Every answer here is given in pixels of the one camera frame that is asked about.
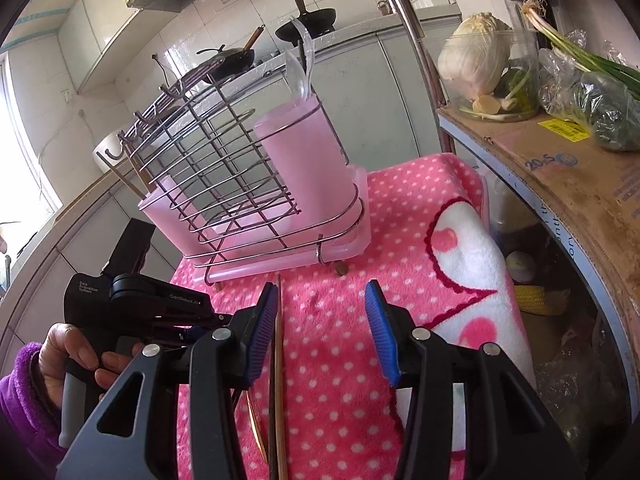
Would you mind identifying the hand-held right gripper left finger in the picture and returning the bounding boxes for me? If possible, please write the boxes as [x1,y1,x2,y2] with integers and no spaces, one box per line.
[55,282,279,480]

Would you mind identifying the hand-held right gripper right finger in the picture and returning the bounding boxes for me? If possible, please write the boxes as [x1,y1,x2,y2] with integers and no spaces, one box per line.
[365,280,586,480]

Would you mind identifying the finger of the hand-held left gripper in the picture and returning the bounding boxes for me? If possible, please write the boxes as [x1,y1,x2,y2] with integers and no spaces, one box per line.
[165,312,238,351]

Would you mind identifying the wooden chopstick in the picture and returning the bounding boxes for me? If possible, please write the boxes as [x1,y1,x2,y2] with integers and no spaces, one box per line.
[276,272,291,480]
[126,146,152,194]
[244,391,269,464]
[267,305,281,480]
[96,151,144,199]

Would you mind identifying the pink plastic utensil cup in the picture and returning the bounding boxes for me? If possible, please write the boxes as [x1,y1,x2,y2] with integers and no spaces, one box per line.
[137,175,236,257]
[252,95,359,219]

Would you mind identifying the steel wire utensil rack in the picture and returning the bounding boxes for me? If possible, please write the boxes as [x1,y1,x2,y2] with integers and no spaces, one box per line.
[96,55,369,292]

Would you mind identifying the clear plastic spoon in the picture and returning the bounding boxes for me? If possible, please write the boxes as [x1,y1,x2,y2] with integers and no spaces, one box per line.
[291,16,319,97]
[284,49,309,104]

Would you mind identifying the person's left forearm purple sleeve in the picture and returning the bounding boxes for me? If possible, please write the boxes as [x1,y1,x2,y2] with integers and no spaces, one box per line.
[0,342,69,480]

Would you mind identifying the person's left hand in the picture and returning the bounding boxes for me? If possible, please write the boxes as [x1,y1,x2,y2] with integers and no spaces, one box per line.
[40,322,147,392]

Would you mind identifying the pink polka dot blanket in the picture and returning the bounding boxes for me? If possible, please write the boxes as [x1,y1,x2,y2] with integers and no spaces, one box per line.
[170,152,539,480]

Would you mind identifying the pink plastic drip tray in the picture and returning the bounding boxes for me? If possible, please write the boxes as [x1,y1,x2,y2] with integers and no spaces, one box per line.
[184,165,372,287]

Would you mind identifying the white rice cooker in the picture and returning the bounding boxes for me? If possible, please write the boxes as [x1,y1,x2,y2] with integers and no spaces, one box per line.
[92,130,132,177]

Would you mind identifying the corn cob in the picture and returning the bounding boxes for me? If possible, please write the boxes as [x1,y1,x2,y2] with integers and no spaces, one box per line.
[515,283,572,317]

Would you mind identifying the window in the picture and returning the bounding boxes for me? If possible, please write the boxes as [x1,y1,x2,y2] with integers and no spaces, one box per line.
[0,55,62,213]

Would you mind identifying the cardboard box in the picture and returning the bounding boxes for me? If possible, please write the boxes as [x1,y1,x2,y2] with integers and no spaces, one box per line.
[438,105,640,327]

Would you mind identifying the black wok with lid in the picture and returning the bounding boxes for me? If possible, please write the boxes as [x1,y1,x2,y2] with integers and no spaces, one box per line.
[194,25,267,82]

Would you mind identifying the glass bowl of vegetables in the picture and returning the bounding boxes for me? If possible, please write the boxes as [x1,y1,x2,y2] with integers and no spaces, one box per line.
[444,30,544,122]

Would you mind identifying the upper kitchen cabinets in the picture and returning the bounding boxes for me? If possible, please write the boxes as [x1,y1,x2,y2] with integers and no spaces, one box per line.
[54,0,201,94]

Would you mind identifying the napa cabbage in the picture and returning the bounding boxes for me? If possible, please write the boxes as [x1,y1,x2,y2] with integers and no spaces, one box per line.
[438,12,517,114]

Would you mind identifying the metal shelf rack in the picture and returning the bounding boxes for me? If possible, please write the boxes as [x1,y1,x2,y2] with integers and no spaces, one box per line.
[377,0,640,411]

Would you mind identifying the plastic bag of greens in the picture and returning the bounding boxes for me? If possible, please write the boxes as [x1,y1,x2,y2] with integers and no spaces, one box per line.
[537,30,640,154]

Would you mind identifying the green onions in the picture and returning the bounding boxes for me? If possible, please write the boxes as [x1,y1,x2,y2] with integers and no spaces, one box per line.
[521,0,640,104]

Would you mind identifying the black wok wooden handle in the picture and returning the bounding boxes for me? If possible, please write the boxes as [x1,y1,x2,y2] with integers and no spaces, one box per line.
[274,0,337,44]

